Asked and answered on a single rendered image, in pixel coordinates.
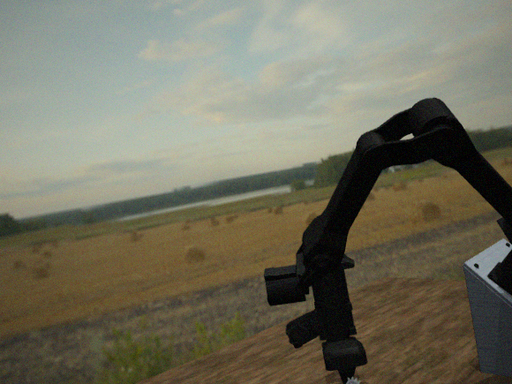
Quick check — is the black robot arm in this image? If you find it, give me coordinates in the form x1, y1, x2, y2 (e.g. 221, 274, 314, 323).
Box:
264, 98, 512, 349

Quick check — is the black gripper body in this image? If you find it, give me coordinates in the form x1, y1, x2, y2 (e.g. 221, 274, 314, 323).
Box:
314, 294, 368, 371

